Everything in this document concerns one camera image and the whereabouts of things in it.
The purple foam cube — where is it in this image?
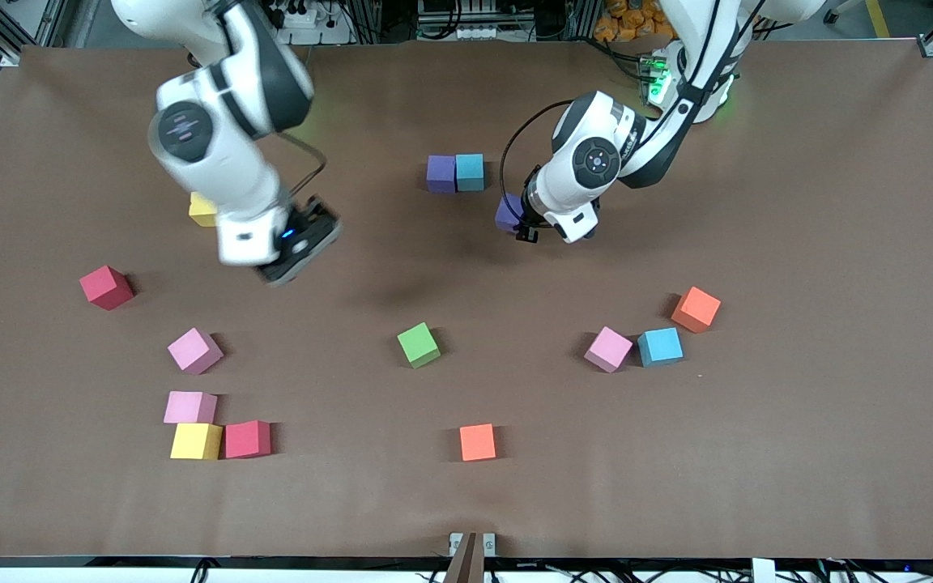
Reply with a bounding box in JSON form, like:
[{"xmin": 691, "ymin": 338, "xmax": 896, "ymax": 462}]
[
  {"xmin": 426, "ymin": 155, "xmax": 458, "ymax": 194},
  {"xmin": 495, "ymin": 194, "xmax": 526, "ymax": 236}
]

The blue foam cube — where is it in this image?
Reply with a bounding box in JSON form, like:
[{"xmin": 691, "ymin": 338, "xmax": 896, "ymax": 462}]
[
  {"xmin": 455, "ymin": 153, "xmax": 486, "ymax": 193},
  {"xmin": 637, "ymin": 327, "xmax": 685, "ymax": 368}
]

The pink foam cube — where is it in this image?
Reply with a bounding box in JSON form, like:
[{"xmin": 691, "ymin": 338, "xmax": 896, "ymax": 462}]
[
  {"xmin": 167, "ymin": 327, "xmax": 224, "ymax": 376},
  {"xmin": 163, "ymin": 390, "xmax": 219, "ymax": 425},
  {"xmin": 583, "ymin": 326, "xmax": 634, "ymax": 374}
]

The red foam cube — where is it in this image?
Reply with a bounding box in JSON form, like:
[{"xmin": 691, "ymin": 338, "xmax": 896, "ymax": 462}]
[
  {"xmin": 224, "ymin": 419, "xmax": 273, "ymax": 460},
  {"xmin": 79, "ymin": 265, "xmax": 136, "ymax": 312}
]

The yellow foam cube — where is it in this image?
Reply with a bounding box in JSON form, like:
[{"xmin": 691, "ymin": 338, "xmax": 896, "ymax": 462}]
[
  {"xmin": 170, "ymin": 422, "xmax": 224, "ymax": 462},
  {"xmin": 189, "ymin": 192, "xmax": 220, "ymax": 228}
]

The orange foam cube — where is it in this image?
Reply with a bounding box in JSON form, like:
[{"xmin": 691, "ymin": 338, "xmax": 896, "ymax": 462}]
[
  {"xmin": 671, "ymin": 286, "xmax": 722, "ymax": 334},
  {"xmin": 459, "ymin": 423, "xmax": 497, "ymax": 463}
]

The green foam cube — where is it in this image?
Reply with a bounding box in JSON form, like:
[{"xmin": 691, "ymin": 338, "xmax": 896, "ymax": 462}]
[{"xmin": 397, "ymin": 321, "xmax": 442, "ymax": 370}]

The orange plastic bag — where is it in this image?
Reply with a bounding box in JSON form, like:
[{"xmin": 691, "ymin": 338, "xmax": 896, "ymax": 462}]
[{"xmin": 594, "ymin": 0, "xmax": 678, "ymax": 41}]

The white power strip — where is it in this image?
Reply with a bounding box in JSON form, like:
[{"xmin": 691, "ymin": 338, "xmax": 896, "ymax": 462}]
[
  {"xmin": 276, "ymin": 0, "xmax": 330, "ymax": 29},
  {"xmin": 416, "ymin": 23, "xmax": 518, "ymax": 41}
]

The brown table cover sheet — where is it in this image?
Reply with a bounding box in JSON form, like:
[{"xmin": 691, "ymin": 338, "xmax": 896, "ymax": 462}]
[{"xmin": 0, "ymin": 40, "xmax": 933, "ymax": 561}]

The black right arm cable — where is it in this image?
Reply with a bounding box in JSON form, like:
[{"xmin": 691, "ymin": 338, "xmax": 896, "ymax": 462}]
[{"xmin": 276, "ymin": 130, "xmax": 330, "ymax": 203}]

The metal mount bracket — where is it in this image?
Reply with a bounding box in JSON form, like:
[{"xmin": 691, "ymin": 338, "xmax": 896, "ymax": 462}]
[{"xmin": 449, "ymin": 532, "xmax": 497, "ymax": 558}]

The brown mount strut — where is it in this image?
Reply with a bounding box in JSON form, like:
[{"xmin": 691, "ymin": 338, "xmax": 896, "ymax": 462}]
[{"xmin": 442, "ymin": 532, "xmax": 486, "ymax": 583}]

